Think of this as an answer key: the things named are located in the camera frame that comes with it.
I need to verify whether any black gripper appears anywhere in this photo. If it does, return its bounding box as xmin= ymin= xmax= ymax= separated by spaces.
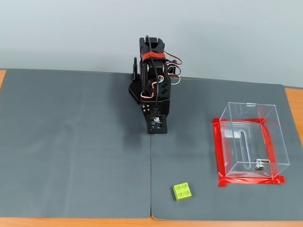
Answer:
xmin=141 ymin=97 xmax=171 ymax=124

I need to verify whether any green lego block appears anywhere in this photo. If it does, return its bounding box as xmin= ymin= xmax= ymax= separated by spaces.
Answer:
xmin=172 ymin=182 xmax=193 ymax=202

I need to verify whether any transparent acrylic box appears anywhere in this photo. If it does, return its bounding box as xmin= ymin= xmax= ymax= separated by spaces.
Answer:
xmin=219 ymin=101 xmax=291 ymax=179

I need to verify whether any silver metal box latch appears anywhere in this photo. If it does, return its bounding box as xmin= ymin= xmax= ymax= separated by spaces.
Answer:
xmin=254 ymin=158 xmax=271 ymax=172

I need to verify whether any black table clamp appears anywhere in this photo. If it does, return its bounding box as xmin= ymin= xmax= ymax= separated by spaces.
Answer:
xmin=131 ymin=56 xmax=141 ymax=80

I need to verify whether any red tape band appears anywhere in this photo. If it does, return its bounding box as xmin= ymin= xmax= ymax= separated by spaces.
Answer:
xmin=142 ymin=52 xmax=167 ymax=60

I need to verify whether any gray table mat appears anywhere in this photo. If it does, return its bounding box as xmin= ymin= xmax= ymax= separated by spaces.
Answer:
xmin=0 ymin=68 xmax=152 ymax=219
xmin=150 ymin=75 xmax=303 ymax=222

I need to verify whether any red tape strip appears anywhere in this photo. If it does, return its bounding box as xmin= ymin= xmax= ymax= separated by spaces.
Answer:
xmin=261 ymin=122 xmax=279 ymax=179
xmin=212 ymin=118 xmax=228 ymax=188
xmin=218 ymin=175 xmax=285 ymax=188
xmin=213 ymin=117 xmax=268 ymax=125

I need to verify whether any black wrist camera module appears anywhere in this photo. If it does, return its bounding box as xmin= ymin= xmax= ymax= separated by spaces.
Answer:
xmin=147 ymin=114 xmax=168 ymax=135

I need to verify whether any black perforated base mount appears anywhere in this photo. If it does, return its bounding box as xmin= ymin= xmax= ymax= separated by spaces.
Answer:
xmin=128 ymin=79 xmax=143 ymax=105

